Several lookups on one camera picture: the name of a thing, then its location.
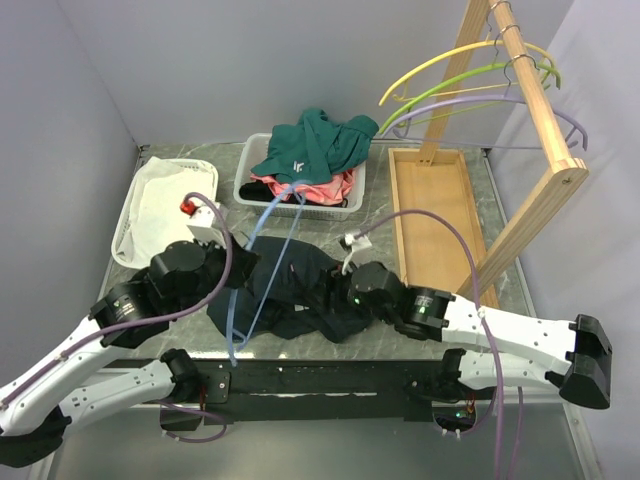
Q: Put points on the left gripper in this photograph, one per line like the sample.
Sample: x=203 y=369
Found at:
x=221 y=250

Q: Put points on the blue hanger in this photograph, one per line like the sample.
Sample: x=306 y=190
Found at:
x=272 y=252

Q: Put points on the dark navy shorts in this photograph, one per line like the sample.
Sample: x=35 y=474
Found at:
x=297 y=302

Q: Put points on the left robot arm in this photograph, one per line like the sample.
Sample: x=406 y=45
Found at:
x=52 y=399

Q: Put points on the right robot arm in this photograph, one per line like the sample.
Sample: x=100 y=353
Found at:
x=491 y=347

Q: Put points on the wooden hanger rack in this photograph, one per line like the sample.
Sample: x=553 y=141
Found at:
x=439 y=240

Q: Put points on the green hanger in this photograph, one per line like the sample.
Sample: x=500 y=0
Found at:
x=444 y=88

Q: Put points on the purple hanger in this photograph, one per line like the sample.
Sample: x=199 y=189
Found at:
x=576 y=126

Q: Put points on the yellow hanger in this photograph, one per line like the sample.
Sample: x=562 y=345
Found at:
x=432 y=61

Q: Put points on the white cloth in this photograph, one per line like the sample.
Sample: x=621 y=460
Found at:
x=160 y=205

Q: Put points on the white basket with cloth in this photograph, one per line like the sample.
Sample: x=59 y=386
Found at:
x=150 y=215

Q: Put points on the pink garment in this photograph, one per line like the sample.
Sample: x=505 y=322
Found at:
x=331 y=194

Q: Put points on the teal garment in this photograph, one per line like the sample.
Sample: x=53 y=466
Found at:
x=315 y=148

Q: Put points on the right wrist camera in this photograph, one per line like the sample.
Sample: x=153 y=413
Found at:
x=355 y=242

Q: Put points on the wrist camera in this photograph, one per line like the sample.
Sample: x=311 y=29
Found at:
x=355 y=242
x=202 y=222

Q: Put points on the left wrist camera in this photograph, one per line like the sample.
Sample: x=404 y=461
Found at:
x=202 y=222

